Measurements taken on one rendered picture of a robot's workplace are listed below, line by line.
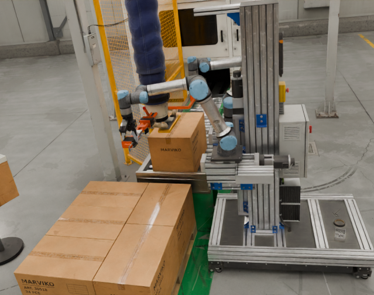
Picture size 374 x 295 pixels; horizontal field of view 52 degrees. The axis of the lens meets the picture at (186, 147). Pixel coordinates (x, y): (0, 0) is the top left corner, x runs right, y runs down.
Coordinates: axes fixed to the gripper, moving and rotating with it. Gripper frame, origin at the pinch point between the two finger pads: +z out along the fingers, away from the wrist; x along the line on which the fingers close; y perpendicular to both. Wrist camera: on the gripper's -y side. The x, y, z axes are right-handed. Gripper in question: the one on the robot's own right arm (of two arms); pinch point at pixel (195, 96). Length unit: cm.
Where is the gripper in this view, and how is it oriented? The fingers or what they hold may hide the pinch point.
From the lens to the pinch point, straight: 333.1
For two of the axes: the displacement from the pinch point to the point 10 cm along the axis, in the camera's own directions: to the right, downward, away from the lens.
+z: 1.0, 8.9, 4.5
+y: -2.4, 4.6, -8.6
